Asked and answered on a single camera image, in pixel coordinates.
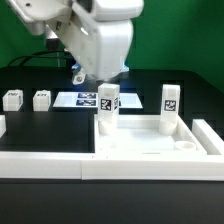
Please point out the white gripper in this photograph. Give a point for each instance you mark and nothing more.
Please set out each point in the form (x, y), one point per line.
(99, 46)

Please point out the white square table top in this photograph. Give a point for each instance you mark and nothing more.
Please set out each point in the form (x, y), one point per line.
(139, 135)

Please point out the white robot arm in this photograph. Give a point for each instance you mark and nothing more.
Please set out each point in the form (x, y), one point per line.
(35, 13)

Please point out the white marker sheet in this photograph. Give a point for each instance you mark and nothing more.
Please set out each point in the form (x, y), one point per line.
(90, 100)

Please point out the white U-shaped fence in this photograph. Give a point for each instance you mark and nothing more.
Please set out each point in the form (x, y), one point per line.
(61, 146)

